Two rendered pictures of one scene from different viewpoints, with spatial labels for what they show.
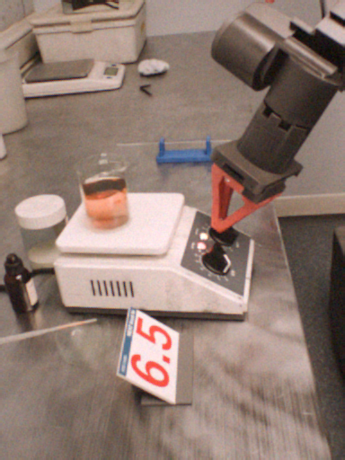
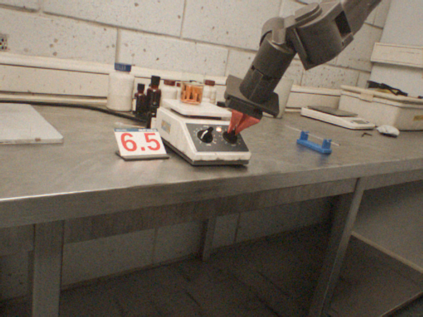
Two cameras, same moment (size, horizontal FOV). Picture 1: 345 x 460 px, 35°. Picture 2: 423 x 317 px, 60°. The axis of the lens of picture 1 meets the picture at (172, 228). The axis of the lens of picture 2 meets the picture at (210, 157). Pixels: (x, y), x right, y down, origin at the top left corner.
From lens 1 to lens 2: 0.56 m
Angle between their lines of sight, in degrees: 43
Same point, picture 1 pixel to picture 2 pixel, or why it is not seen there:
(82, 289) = (159, 124)
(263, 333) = (189, 170)
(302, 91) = (262, 48)
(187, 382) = (136, 156)
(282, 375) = (164, 175)
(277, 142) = (248, 77)
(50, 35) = (347, 97)
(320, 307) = not seen: outside the picture
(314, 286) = not seen: outside the picture
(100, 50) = (371, 115)
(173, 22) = not seen: outside the picture
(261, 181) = (228, 92)
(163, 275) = (177, 124)
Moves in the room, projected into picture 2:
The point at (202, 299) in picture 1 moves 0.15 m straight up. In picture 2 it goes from (184, 144) to (195, 62)
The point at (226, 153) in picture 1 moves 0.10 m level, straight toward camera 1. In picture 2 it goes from (231, 78) to (184, 73)
